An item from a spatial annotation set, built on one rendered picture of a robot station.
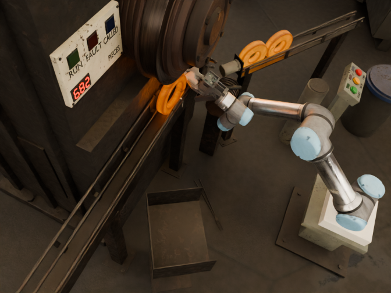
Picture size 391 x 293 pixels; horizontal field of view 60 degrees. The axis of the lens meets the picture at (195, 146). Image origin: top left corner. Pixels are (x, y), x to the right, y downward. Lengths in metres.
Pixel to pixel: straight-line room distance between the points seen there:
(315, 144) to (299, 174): 0.96
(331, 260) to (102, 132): 1.44
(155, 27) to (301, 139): 0.67
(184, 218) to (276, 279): 0.81
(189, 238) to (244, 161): 1.00
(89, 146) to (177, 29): 0.46
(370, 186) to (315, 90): 0.62
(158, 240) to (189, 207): 0.17
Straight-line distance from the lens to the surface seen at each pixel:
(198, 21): 1.03
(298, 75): 2.82
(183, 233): 1.28
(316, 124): 1.35
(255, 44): 1.68
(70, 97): 0.97
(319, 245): 2.07
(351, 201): 1.53
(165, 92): 1.33
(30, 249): 1.99
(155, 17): 0.99
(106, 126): 1.17
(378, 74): 2.43
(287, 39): 1.81
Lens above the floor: 1.81
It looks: 56 degrees down
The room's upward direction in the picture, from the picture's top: 11 degrees clockwise
